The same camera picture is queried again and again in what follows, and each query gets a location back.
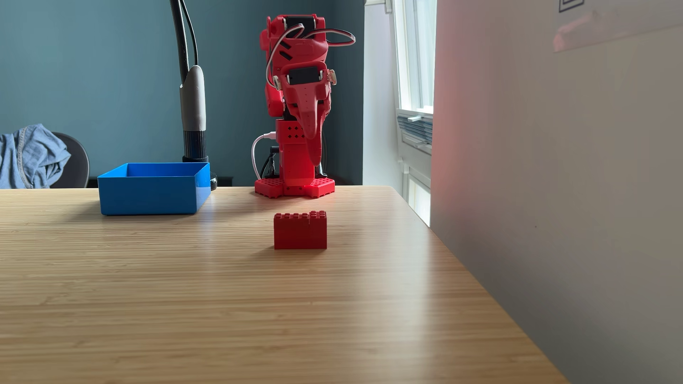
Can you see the red lego brick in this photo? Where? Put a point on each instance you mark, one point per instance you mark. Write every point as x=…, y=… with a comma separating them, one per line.
x=300, y=232

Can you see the blue plastic bin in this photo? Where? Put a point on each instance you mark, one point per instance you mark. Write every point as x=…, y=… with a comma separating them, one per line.
x=152, y=194

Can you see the black table clamp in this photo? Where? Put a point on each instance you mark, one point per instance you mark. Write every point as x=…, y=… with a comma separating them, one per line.
x=273, y=160

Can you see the grey folded window blind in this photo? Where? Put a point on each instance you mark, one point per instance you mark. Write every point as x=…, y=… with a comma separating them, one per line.
x=416, y=128

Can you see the black grey gooseneck stand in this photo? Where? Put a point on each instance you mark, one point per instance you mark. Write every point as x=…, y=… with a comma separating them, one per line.
x=193, y=101

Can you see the black office chair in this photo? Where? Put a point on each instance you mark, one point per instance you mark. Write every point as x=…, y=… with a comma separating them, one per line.
x=74, y=165

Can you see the blue denim garment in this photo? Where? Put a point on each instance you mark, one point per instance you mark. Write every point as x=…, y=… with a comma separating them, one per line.
x=29, y=157

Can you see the white window frame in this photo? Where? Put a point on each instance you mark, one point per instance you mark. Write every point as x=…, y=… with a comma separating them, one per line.
x=408, y=53

